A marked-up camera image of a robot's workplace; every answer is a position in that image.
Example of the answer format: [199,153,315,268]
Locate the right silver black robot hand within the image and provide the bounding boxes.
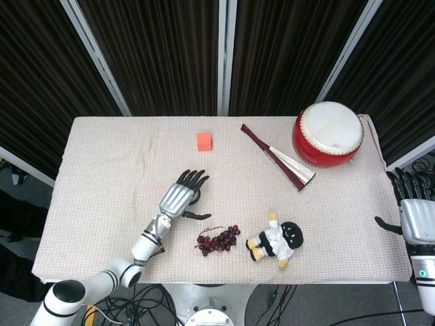
[375,167,435,245]

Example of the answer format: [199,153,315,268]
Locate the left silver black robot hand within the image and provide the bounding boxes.
[158,168,212,220]

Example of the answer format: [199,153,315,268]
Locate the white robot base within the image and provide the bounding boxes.
[162,283,260,326]

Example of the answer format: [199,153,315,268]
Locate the bunch of dark red grapes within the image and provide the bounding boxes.
[194,223,242,257]

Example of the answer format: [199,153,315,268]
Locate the orange foam cube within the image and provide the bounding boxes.
[196,132,213,151]

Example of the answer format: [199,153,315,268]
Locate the beige woven tablecloth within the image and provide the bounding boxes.
[31,113,413,284]

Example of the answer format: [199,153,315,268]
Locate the black white plush doll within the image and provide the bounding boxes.
[245,211,305,270]

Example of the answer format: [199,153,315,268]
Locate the folded dark red fan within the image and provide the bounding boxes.
[240,124,317,192]

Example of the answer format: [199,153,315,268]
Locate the red drum with white skin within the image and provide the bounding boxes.
[292,101,365,168]

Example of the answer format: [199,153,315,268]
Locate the black floor cables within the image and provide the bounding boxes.
[81,283,184,326]

